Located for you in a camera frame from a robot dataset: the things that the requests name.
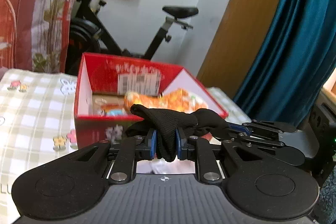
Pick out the black fabric piece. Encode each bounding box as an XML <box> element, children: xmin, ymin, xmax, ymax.
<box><xmin>125</xmin><ymin>104</ymin><xmax>228</xmax><ymax>162</ymax></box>

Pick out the blue cartoon snack bag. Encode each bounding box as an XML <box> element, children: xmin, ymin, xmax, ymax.
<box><xmin>94</xmin><ymin>98</ymin><xmax>128</xmax><ymax>117</ymax></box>

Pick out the orange floral plush toy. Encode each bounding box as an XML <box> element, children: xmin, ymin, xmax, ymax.
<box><xmin>124</xmin><ymin>88</ymin><xmax>209</xmax><ymax>114</ymax></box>

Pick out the teal curtain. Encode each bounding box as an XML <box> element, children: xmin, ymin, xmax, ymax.
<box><xmin>234</xmin><ymin>0</ymin><xmax>335</xmax><ymax>125</ymax></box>

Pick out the red strawberry cardboard box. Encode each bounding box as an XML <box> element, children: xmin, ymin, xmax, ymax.
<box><xmin>74</xmin><ymin>53</ymin><xmax>228</xmax><ymax>148</ymax></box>

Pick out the checkered bunny tablecloth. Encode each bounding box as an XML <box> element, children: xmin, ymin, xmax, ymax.
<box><xmin>0</xmin><ymin>69</ymin><xmax>253</xmax><ymax>224</ymax></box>

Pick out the black exercise bike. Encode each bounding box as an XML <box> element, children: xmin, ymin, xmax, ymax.
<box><xmin>64</xmin><ymin>0</ymin><xmax>200</xmax><ymax>75</ymax></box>

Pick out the red printed backdrop cloth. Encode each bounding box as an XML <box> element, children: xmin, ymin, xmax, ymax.
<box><xmin>1</xmin><ymin>0</ymin><xmax>75</xmax><ymax>73</ymax></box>

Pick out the wooden door frame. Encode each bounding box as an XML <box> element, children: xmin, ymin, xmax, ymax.
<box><xmin>197</xmin><ymin>0</ymin><xmax>279</xmax><ymax>98</ymax></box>

